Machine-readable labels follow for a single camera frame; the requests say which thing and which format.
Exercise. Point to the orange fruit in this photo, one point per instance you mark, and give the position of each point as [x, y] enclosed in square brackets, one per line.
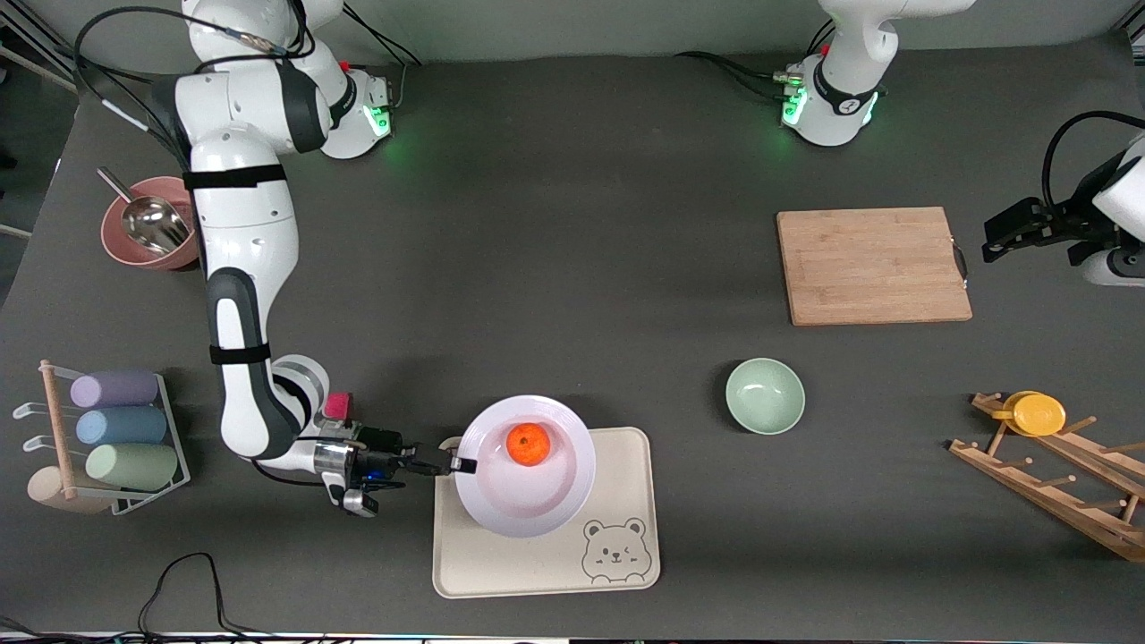
[528, 444]

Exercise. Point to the cream bear print tray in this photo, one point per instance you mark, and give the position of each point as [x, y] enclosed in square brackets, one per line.
[626, 501]

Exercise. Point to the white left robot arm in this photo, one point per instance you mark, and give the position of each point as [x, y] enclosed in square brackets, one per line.
[850, 54]

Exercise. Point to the yellow cup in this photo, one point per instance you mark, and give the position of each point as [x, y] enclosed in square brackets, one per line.
[1036, 414]

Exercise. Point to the wooden peg drying rack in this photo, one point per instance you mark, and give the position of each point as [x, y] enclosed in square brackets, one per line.
[1055, 487]

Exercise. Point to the white round plate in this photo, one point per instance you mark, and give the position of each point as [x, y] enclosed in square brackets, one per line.
[528, 501]

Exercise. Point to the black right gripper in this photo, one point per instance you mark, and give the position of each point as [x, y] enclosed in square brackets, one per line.
[383, 444]

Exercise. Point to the metal scoop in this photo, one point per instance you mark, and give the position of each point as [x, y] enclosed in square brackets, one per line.
[152, 224]

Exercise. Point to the pink folded cloth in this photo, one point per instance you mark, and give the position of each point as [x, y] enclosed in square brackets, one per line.
[338, 407]

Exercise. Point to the pink bowl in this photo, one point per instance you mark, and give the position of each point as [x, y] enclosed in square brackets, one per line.
[116, 246]

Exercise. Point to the green cup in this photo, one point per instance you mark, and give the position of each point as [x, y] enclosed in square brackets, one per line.
[132, 466]

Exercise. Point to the wooden cutting board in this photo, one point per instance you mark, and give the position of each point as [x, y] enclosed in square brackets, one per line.
[872, 266]

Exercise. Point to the blue cup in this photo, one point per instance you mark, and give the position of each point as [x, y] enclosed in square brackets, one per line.
[121, 426]

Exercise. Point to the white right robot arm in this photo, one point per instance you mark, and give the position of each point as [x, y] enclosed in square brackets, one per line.
[241, 233]

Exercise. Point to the beige cup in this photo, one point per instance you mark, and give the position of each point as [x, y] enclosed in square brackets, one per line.
[45, 490]

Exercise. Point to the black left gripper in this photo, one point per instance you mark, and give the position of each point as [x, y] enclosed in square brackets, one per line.
[1058, 221]

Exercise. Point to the purple cup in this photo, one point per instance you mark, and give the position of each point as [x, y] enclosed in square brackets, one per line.
[114, 389]

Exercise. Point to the light green bowl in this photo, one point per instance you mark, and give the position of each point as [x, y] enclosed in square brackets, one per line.
[765, 396]

